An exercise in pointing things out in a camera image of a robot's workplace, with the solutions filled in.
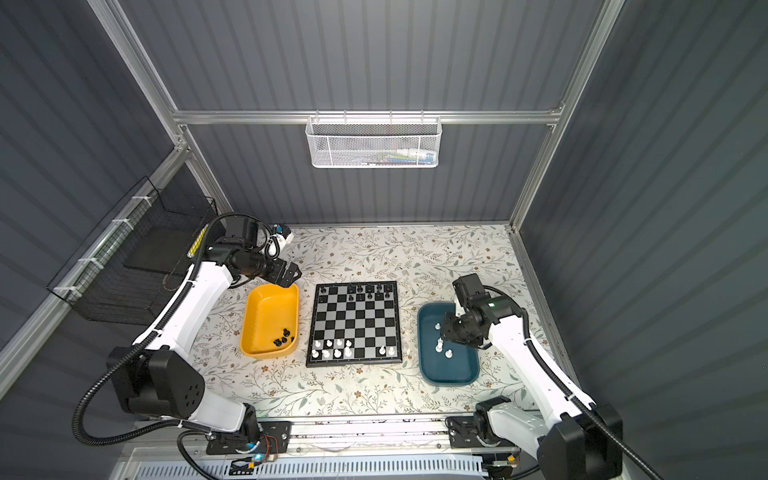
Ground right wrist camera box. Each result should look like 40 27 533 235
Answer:
452 274 489 308

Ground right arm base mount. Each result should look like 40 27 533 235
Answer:
445 415 515 449

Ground yellow marker pen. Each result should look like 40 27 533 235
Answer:
186 226 208 259

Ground black white chess board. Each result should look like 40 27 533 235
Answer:
306 280 403 368

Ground black wire mesh basket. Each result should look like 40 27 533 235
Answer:
47 173 218 326

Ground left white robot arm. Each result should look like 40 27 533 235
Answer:
108 213 301 433

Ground white wire mesh basket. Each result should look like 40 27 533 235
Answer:
305 117 443 169

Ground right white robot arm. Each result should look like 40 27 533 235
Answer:
441 274 623 479

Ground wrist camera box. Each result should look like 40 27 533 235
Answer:
268 224 294 249
452 274 489 308

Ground markers in white basket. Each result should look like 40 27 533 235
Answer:
357 148 438 168

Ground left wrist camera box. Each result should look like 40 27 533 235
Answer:
268 224 294 249

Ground black foam pad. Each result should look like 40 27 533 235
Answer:
123 227 197 276

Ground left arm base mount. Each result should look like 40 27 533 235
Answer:
206 421 293 455

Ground aluminium front rail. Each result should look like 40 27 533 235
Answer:
119 413 601 463

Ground left black corrugated cable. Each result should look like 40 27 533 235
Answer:
71 213 265 448

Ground white pieces in teal tray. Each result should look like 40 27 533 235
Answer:
434 323 454 359

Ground teal plastic tray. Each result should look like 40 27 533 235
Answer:
417 302 480 387

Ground yellow plastic tray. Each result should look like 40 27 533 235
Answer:
240 284 300 360

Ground black pieces in yellow tray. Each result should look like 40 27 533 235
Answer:
273 328 295 348

